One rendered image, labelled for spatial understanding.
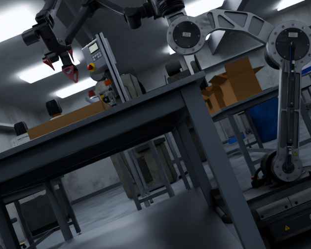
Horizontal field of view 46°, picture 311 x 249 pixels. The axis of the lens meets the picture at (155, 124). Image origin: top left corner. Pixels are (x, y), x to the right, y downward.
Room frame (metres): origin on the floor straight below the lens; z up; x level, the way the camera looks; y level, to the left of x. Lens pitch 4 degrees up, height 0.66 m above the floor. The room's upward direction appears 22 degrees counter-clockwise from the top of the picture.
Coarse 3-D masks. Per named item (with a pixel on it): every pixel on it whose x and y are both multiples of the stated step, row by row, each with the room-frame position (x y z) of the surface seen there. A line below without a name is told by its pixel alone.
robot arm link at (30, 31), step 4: (40, 12) 1.54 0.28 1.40; (36, 16) 1.53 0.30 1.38; (40, 16) 1.53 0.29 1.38; (40, 20) 1.52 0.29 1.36; (44, 20) 1.53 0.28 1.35; (36, 24) 1.53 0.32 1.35; (32, 28) 1.54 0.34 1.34; (24, 32) 1.51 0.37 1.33; (28, 32) 1.50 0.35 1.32; (32, 32) 1.50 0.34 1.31; (24, 36) 1.50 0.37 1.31; (28, 36) 1.50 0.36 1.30; (32, 36) 1.50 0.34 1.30; (36, 36) 1.50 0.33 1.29; (24, 40) 1.50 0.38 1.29; (28, 40) 1.51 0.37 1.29; (32, 40) 1.51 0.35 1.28; (36, 40) 1.52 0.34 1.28; (28, 44) 1.52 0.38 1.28
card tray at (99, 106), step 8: (96, 104) 1.15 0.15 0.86; (104, 104) 1.18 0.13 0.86; (72, 112) 1.15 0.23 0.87; (80, 112) 1.15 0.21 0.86; (88, 112) 1.15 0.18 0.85; (96, 112) 1.15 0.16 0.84; (56, 120) 1.15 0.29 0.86; (64, 120) 1.15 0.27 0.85; (72, 120) 1.15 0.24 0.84; (32, 128) 1.15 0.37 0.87; (40, 128) 1.15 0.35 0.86; (48, 128) 1.15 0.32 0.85; (56, 128) 1.15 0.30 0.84; (32, 136) 1.15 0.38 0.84
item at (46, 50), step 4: (44, 40) 1.53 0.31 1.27; (48, 40) 1.54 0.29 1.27; (52, 40) 1.53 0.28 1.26; (56, 40) 1.55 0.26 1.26; (48, 44) 1.54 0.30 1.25; (52, 44) 1.54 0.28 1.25; (56, 44) 1.55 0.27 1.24; (60, 44) 1.58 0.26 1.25; (64, 44) 1.57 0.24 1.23; (48, 48) 1.56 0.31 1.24; (52, 48) 1.55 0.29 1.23; (56, 48) 1.56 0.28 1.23; (60, 48) 1.56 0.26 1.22; (44, 52) 1.57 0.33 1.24; (48, 52) 1.55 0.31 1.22; (52, 52) 1.56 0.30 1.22
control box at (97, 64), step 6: (108, 42) 2.40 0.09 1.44; (84, 48) 2.40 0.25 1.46; (84, 54) 2.41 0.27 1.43; (90, 54) 2.38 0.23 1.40; (102, 54) 2.33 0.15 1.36; (90, 60) 2.39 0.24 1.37; (96, 60) 2.36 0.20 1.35; (102, 60) 2.34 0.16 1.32; (114, 60) 2.39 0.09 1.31; (96, 66) 2.37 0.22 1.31; (102, 66) 2.35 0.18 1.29; (90, 72) 2.41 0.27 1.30; (96, 72) 2.41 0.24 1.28; (102, 72) 2.47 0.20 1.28
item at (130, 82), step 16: (96, 80) 6.39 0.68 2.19; (128, 80) 6.26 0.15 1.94; (112, 96) 6.09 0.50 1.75; (128, 96) 6.28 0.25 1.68; (160, 144) 6.28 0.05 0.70; (112, 160) 6.38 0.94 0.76; (144, 160) 6.29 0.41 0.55; (144, 176) 6.31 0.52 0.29; (160, 176) 6.28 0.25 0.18; (176, 176) 6.58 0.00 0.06; (128, 192) 6.37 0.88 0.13
